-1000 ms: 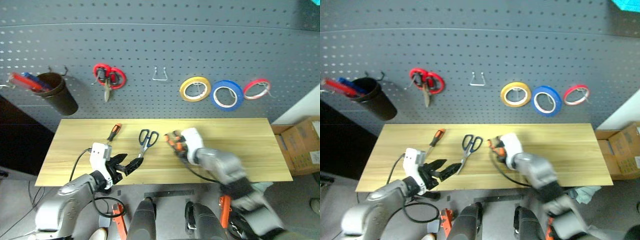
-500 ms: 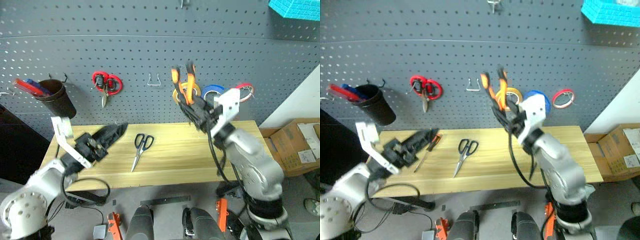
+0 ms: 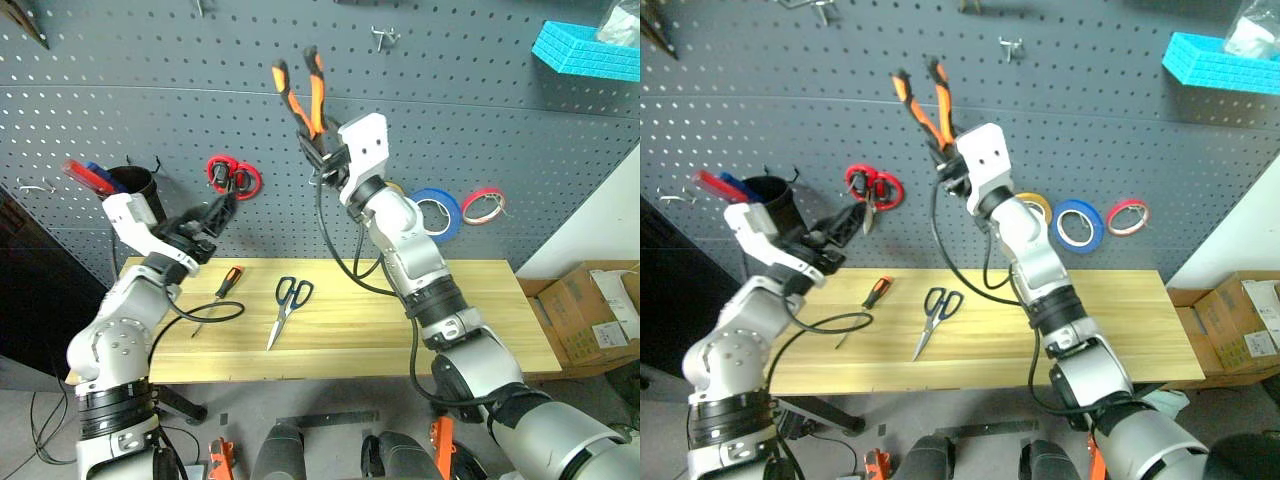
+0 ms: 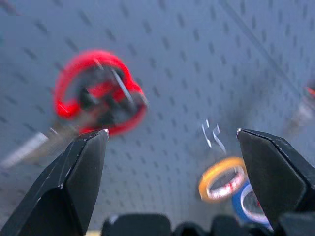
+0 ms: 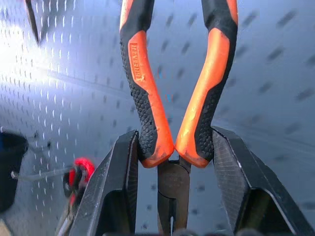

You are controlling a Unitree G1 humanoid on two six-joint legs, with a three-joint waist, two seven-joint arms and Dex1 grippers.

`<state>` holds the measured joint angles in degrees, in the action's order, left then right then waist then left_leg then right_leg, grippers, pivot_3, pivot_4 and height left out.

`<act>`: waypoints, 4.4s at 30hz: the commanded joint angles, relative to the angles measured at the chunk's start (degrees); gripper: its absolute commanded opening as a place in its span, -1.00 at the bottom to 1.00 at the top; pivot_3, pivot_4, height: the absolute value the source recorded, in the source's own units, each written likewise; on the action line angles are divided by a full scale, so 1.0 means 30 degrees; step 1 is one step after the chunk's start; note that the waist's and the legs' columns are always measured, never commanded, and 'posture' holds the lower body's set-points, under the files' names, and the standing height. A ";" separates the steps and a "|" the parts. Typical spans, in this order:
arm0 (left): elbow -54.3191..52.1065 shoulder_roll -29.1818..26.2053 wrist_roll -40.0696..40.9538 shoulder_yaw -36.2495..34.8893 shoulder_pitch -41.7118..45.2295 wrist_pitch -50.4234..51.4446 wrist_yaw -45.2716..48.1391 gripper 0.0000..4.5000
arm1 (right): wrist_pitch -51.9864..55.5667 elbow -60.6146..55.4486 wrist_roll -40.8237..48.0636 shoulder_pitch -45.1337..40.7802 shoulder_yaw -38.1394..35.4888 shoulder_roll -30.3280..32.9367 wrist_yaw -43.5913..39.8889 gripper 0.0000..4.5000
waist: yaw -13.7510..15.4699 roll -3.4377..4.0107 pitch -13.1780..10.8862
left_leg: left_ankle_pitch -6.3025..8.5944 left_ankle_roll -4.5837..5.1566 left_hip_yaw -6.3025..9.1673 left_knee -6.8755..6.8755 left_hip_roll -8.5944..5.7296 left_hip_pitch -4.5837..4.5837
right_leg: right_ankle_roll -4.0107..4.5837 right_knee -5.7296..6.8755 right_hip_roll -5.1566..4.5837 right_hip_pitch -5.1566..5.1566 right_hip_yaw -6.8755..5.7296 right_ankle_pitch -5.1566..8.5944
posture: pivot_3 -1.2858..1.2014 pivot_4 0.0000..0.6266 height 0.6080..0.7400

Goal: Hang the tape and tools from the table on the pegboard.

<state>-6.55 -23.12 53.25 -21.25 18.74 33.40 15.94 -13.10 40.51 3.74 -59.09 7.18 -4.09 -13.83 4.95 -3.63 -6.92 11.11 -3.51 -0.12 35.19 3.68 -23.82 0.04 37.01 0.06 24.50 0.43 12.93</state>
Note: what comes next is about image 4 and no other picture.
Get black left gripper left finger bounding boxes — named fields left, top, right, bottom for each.
left=0, top=128, right=110, bottom=236

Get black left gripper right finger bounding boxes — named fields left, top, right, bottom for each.
left=236, top=128, right=315, bottom=231

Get blue tape roll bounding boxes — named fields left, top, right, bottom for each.
left=231, top=180, right=273, bottom=231

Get yellow tape roll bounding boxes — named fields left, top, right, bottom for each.
left=198, top=157, right=249, bottom=204

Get silver pegboard hook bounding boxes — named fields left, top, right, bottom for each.
left=201, top=119, right=227, bottom=155

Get red and black tool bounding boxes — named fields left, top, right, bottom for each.
left=285, top=79, right=315, bottom=133

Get red handled scissors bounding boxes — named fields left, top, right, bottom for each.
left=0, top=49, right=150, bottom=169

